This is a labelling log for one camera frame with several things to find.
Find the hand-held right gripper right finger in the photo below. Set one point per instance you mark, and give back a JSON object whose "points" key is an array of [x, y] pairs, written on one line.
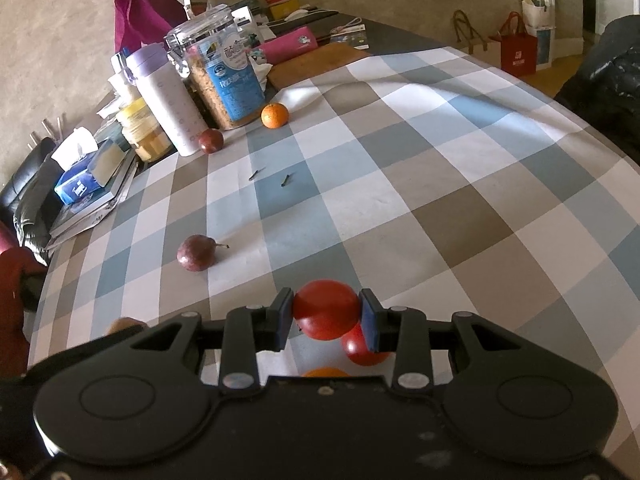
{"points": [[369, 320]]}

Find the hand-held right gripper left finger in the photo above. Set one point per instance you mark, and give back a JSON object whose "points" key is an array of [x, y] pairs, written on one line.
{"points": [[285, 317]]}

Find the red tomato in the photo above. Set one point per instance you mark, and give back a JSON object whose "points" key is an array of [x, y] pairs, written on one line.
{"points": [[325, 310], [357, 352]]}

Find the yellowish round fruit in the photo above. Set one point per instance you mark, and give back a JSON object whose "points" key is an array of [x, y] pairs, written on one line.
{"points": [[124, 325]]}

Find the dark red stemmed passion fruit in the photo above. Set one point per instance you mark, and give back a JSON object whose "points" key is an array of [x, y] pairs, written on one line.
{"points": [[196, 254]]}

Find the red blanket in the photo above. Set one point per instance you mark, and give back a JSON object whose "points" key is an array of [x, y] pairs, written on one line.
{"points": [[10, 310]]}

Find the small dark screw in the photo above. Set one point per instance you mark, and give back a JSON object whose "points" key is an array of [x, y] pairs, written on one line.
{"points": [[256, 175], [285, 180]]}

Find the grey jacket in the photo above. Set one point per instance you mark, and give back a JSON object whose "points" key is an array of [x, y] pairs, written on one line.
{"points": [[30, 230]]}

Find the checked tablecloth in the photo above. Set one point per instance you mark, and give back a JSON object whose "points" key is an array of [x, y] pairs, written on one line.
{"points": [[425, 185]]}

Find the stack of books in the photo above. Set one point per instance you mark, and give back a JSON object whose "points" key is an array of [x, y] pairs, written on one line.
{"points": [[85, 215]]}

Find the blue tissue pack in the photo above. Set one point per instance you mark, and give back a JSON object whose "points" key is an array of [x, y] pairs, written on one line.
{"points": [[75, 187]]}

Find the black leather sofa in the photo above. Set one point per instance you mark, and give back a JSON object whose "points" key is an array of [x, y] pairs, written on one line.
{"points": [[20, 185]]}

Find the small orange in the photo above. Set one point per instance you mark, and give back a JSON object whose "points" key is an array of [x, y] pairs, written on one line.
{"points": [[275, 115]]}

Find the white crumpled tissue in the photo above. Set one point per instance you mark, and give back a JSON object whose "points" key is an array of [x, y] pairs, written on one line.
{"points": [[75, 147]]}

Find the yellow-lid jar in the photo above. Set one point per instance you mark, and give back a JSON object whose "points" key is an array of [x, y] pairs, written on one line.
{"points": [[145, 135]]}

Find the clear jar with blue label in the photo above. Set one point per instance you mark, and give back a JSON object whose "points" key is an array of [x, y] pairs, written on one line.
{"points": [[235, 90]]}

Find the metal rods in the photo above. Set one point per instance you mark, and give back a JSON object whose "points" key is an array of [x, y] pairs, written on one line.
{"points": [[46, 131]]}

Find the white bottle with purple lid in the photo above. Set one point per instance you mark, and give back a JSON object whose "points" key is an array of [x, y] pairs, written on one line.
{"points": [[170, 105]]}

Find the white printed cloth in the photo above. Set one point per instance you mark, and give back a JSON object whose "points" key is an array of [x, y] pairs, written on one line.
{"points": [[260, 72]]}

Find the wooden cutting board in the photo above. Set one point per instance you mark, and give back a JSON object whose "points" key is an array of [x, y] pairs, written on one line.
{"points": [[315, 62]]}

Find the pink pencil case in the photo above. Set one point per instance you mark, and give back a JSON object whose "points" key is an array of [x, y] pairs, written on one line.
{"points": [[287, 45]]}

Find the colourful card packet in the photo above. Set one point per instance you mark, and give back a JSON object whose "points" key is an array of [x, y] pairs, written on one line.
{"points": [[350, 35]]}

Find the small white bottle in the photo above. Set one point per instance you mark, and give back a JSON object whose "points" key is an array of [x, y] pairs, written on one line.
{"points": [[122, 80]]}

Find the beige paper bag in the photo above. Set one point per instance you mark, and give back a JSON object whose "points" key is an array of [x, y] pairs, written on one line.
{"points": [[487, 52]]}

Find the black flat device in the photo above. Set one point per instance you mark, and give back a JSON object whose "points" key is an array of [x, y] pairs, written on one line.
{"points": [[300, 22]]}

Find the red gift bag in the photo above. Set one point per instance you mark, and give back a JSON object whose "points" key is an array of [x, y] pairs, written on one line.
{"points": [[519, 57]]}

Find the white computer mouse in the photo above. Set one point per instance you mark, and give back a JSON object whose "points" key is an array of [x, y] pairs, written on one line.
{"points": [[300, 13]]}

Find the yellow box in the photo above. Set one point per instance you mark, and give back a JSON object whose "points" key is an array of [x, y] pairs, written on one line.
{"points": [[282, 9]]}

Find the blue and white bag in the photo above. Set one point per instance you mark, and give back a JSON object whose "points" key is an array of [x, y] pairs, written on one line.
{"points": [[545, 47]]}

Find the magenta bag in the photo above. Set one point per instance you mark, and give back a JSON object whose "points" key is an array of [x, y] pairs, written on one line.
{"points": [[140, 15]]}

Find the black puffy jacket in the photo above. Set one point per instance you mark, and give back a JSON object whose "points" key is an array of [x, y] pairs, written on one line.
{"points": [[610, 70]]}

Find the white paper bag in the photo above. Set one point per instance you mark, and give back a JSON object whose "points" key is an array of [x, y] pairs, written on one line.
{"points": [[537, 12]]}

